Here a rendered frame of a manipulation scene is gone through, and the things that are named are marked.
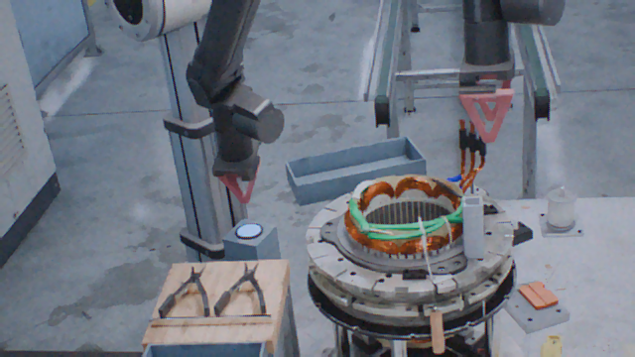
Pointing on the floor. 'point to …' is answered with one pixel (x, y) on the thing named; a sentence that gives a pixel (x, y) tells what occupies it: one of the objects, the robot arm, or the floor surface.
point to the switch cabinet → (21, 143)
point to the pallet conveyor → (385, 110)
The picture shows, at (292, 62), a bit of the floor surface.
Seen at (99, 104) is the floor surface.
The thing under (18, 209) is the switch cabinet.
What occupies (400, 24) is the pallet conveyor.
